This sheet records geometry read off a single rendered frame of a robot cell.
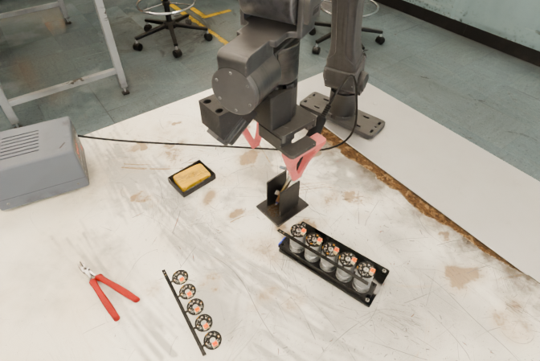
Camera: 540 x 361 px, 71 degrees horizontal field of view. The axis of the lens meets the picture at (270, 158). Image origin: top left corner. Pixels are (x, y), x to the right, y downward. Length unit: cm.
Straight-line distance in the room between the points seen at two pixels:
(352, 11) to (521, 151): 173
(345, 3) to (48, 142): 57
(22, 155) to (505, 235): 84
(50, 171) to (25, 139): 8
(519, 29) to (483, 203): 249
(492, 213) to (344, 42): 41
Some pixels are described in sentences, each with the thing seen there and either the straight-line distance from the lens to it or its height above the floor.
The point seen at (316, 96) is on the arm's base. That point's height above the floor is 76.
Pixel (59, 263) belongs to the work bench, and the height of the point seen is 75.
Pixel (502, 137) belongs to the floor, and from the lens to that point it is 236.
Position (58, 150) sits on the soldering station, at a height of 85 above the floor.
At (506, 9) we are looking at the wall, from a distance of 323.
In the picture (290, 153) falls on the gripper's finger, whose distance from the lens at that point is 49.
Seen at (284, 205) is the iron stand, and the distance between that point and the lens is 66.
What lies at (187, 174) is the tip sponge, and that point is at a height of 76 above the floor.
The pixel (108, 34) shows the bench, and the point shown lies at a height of 39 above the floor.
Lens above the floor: 128
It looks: 43 degrees down
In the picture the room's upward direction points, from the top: straight up
